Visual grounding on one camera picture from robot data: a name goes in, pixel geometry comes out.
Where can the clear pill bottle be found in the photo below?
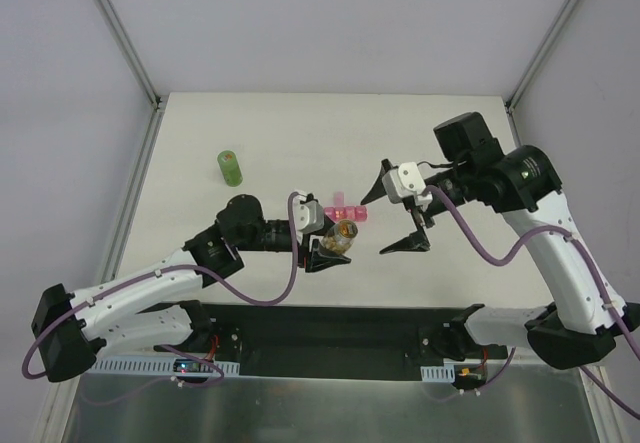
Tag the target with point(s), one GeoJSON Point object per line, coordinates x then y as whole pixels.
{"type": "Point", "coordinates": [335, 242]}

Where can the pink weekly pill organizer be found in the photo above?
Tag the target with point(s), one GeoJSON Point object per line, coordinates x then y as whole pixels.
{"type": "Point", "coordinates": [340, 210]}

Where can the aluminium frame post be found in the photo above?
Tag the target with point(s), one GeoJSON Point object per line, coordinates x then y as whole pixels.
{"type": "Point", "coordinates": [131, 56]}
{"type": "Point", "coordinates": [543, 51]}

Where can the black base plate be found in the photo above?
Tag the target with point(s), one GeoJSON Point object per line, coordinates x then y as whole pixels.
{"type": "Point", "coordinates": [385, 344]}

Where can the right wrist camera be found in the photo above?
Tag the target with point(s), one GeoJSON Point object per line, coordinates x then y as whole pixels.
{"type": "Point", "coordinates": [405, 182]}

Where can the left aluminium frame post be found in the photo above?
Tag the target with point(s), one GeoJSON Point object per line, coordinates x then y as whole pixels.
{"type": "Point", "coordinates": [131, 56]}

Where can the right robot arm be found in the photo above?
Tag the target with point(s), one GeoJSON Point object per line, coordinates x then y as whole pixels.
{"type": "Point", "coordinates": [586, 315]}

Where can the white cable duct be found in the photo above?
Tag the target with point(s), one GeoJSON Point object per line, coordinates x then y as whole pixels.
{"type": "Point", "coordinates": [138, 365]}
{"type": "Point", "coordinates": [438, 374]}

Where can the left white cable duct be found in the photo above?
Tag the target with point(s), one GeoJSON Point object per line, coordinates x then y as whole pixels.
{"type": "Point", "coordinates": [138, 365]}

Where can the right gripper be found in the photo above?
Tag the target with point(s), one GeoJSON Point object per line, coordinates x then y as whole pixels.
{"type": "Point", "coordinates": [417, 211]}

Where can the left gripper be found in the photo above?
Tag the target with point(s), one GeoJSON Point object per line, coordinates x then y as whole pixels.
{"type": "Point", "coordinates": [304, 245]}

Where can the right white cable duct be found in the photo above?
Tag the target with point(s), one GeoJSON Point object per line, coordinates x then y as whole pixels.
{"type": "Point", "coordinates": [438, 374]}

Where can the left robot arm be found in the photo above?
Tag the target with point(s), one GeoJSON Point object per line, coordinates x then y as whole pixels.
{"type": "Point", "coordinates": [75, 329]}

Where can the green cylindrical bottle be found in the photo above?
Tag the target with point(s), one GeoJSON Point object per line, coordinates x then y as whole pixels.
{"type": "Point", "coordinates": [230, 168]}

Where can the right aluminium frame post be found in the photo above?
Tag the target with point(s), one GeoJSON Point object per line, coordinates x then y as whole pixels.
{"type": "Point", "coordinates": [543, 51]}

